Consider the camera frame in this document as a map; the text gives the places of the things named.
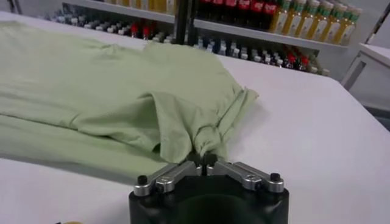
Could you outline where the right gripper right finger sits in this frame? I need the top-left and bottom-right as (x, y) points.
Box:
(203, 153), (285, 194)

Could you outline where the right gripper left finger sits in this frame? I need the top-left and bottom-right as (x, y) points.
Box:
(133, 153), (204, 197)

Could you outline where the light green t-shirt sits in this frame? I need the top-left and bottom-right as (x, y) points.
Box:
(0, 21), (260, 185)

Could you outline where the white cabinet shelf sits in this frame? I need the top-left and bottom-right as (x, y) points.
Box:
(62, 0), (176, 24)
(193, 18), (348, 51)

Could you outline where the white drinks display cabinet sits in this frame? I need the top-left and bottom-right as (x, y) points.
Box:
(45, 0), (188, 43)
(187, 0), (366, 82)

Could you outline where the yellow juice bottle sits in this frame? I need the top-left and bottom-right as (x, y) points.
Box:
(312, 1), (333, 41)
(300, 0), (319, 39)
(324, 2), (347, 43)
(283, 0), (304, 37)
(269, 0), (289, 34)
(333, 7), (362, 46)

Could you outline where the white side table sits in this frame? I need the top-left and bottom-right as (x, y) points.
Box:
(340, 42), (390, 112)

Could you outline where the glass cabinet door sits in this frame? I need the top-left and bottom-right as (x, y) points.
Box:
(364, 0), (390, 46)

